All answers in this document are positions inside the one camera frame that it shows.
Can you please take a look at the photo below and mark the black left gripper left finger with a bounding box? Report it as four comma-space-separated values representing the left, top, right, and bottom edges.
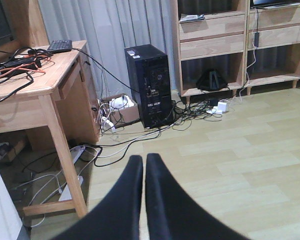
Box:
53, 155, 143, 240

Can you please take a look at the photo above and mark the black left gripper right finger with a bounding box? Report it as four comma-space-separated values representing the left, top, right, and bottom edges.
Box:
145, 153, 246, 240

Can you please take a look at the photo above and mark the wooden computer desk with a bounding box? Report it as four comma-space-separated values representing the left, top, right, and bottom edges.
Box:
0, 0, 101, 218

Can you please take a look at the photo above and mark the white power strip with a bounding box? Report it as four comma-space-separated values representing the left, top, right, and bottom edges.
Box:
58, 146, 87, 202

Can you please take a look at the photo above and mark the cardboard box with items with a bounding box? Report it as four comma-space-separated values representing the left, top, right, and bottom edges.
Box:
99, 93, 140, 130

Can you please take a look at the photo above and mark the white power adapter on floor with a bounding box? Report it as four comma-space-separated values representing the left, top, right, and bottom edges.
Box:
206, 101, 230, 115

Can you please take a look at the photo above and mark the black router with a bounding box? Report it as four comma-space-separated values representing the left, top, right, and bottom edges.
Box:
195, 68, 228, 92

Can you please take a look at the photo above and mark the black computer tower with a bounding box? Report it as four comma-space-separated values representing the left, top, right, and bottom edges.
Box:
124, 44, 174, 129

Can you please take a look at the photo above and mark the wooden shelf unit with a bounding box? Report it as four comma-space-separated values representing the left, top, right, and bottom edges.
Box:
170, 0, 300, 99

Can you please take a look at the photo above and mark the black keyboard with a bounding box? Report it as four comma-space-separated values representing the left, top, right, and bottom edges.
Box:
47, 39, 73, 54

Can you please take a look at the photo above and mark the black power brick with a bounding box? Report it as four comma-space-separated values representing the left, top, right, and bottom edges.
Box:
253, 32, 260, 49

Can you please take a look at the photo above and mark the silver laptop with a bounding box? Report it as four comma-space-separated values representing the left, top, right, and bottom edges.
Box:
250, 0, 300, 10

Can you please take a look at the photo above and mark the orange cable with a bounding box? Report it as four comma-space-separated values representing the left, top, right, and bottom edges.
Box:
0, 48, 53, 81

